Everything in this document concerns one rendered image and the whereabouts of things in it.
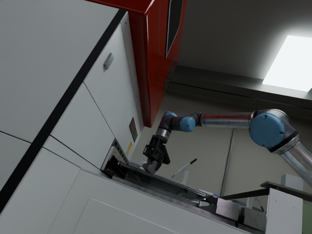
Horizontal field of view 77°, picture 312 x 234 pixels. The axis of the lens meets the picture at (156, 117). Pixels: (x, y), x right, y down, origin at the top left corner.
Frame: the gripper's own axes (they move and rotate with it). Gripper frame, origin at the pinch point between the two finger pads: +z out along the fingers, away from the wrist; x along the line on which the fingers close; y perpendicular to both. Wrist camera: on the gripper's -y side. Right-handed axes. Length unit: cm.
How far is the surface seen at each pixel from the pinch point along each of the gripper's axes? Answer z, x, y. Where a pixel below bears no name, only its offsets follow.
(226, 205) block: 0.9, 39.0, -1.4
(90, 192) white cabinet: 13.5, 20.0, 42.9
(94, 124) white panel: -3, 18, 51
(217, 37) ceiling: -210, -50, -86
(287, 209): -3, 58, 7
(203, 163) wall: -77, -95, -235
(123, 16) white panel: -29, 25, 62
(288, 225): 1, 59, 7
